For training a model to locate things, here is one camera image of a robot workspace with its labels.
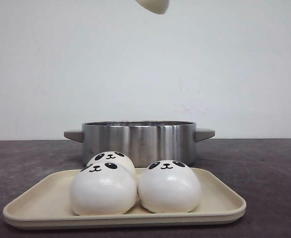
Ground stainless steel steamer pot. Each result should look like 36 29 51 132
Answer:
64 120 215 168

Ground beige plastic tray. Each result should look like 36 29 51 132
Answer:
3 168 246 230

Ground white panda bun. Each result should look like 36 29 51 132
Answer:
86 151 136 177
136 0 170 14
69 162 137 215
137 160 202 213

